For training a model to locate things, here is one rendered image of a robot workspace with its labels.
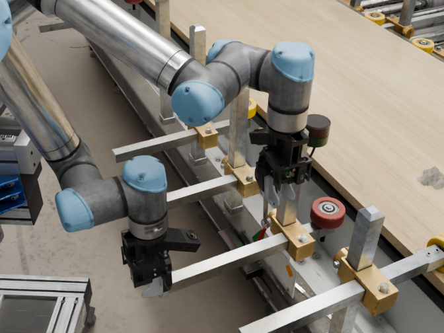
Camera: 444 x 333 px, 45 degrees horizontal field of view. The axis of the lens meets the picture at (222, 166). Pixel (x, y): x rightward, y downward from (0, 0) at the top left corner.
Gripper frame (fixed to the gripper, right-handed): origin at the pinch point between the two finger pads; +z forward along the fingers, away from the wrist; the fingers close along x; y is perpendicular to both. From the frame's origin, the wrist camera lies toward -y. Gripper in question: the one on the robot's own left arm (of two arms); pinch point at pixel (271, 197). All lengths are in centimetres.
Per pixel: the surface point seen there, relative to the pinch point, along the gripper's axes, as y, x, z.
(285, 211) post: -2.9, 6.3, 8.8
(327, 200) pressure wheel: -2.9, 18.2, 9.9
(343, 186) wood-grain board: -6.0, 25.5, 10.6
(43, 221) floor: -126, -38, 100
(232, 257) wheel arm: -0.1, -8.7, 14.6
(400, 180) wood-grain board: -1.8, 40.0, 10.6
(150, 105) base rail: -93, 6, 30
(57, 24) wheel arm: -149, -13, 18
